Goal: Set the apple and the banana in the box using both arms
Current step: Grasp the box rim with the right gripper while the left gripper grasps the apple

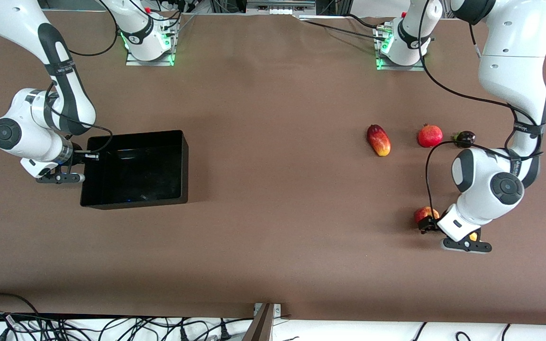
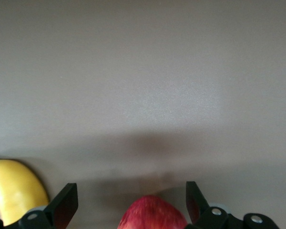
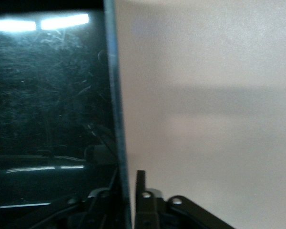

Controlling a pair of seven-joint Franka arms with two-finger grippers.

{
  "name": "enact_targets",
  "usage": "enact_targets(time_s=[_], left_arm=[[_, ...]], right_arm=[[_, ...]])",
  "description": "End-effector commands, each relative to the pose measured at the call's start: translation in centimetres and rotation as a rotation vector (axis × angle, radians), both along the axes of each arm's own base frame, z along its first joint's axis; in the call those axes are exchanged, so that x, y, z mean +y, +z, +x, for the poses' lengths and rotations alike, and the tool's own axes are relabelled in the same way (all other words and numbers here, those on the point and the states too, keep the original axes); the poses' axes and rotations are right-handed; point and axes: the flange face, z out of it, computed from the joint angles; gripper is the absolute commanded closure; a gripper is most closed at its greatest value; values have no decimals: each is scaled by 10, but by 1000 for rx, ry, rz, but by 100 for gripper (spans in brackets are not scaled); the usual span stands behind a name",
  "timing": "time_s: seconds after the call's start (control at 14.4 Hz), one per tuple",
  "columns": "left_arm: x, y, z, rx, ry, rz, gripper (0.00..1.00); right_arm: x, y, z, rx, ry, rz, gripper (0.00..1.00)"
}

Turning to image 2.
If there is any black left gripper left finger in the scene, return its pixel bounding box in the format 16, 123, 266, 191
18, 183, 78, 229

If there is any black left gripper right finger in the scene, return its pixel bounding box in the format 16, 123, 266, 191
185, 181, 281, 229

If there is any yellow banana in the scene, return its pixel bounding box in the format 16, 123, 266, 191
0, 159, 50, 227

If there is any red apple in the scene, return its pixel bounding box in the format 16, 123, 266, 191
118, 195, 189, 229

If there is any brown table mat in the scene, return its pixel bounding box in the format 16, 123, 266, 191
0, 0, 286, 229

